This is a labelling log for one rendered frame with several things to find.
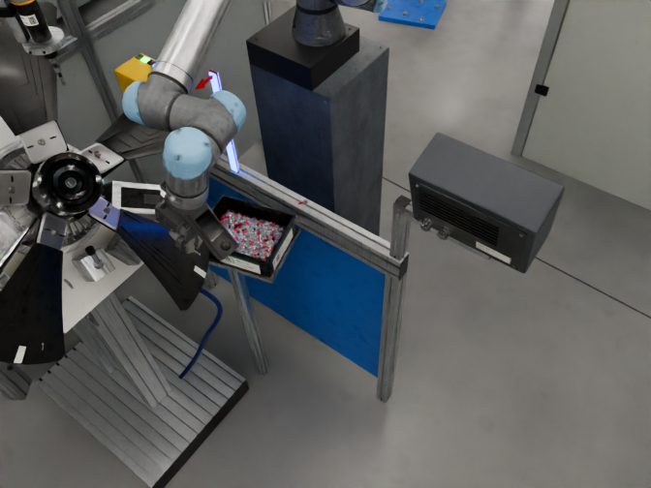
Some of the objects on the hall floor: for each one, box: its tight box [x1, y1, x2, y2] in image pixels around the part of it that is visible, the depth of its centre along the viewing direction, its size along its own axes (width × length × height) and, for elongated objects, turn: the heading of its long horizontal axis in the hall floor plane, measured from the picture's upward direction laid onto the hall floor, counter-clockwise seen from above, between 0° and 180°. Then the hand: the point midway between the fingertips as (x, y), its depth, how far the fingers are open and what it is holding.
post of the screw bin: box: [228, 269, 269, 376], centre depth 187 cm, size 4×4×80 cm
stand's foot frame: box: [36, 296, 249, 488], centre depth 213 cm, size 62×46×8 cm
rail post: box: [376, 272, 407, 404], centre depth 180 cm, size 4×4×78 cm
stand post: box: [84, 291, 171, 409], centre depth 177 cm, size 4×9×91 cm, turn 145°
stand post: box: [72, 317, 118, 374], centre depth 176 cm, size 4×9×115 cm, turn 145°
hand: (194, 250), depth 124 cm, fingers closed
